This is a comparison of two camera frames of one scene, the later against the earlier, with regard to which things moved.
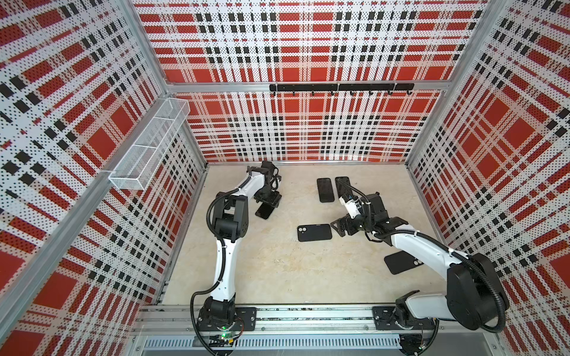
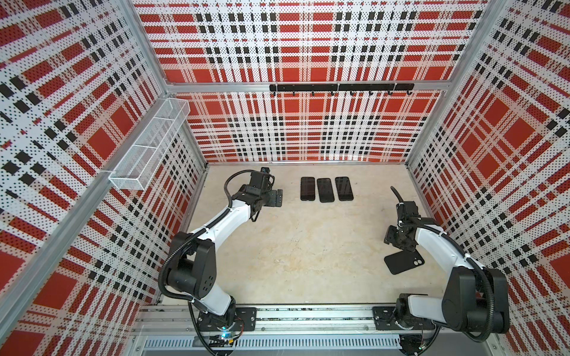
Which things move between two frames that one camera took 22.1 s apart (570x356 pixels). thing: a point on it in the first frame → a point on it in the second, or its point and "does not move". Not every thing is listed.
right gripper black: x=347 y=221 → x=389 y=236
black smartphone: x=325 y=190 does not move
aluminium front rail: x=171 y=328 does not move
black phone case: x=401 y=260 does not move
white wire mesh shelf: x=139 y=165 does not move
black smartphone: x=264 y=210 → x=307 y=188
